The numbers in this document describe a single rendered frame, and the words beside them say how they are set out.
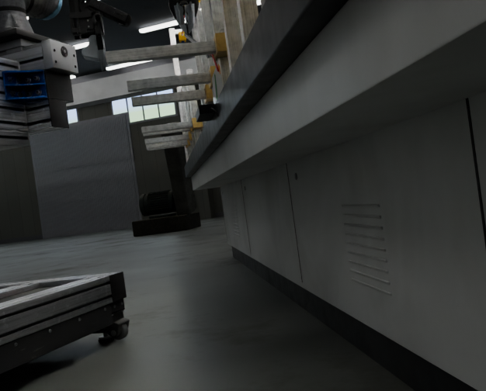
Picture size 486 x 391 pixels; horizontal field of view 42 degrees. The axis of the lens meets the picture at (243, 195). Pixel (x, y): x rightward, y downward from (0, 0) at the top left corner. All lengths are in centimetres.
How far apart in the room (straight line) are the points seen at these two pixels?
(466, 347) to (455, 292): 8
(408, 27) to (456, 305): 57
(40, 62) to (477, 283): 154
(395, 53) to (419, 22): 6
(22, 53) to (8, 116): 22
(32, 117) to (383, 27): 162
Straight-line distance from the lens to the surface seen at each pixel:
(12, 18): 223
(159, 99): 223
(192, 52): 175
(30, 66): 212
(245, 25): 130
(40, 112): 209
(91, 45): 175
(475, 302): 97
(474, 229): 93
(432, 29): 51
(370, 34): 64
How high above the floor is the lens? 43
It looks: level
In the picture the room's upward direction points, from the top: 8 degrees counter-clockwise
